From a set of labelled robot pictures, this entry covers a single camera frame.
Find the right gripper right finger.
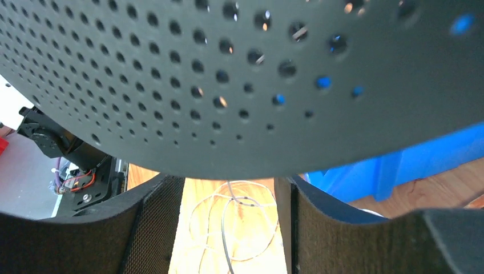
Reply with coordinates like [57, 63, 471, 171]
[274, 176, 483, 273]

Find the blue plastic bin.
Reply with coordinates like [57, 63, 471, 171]
[303, 123, 483, 203]

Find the white wire cable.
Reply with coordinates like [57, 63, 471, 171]
[187, 180, 283, 274]

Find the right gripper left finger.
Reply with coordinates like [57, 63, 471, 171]
[1, 174, 185, 273]

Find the dark grey cable spool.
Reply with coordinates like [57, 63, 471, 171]
[1, 1, 483, 180]

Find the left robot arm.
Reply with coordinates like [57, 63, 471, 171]
[1, 76, 114, 171]

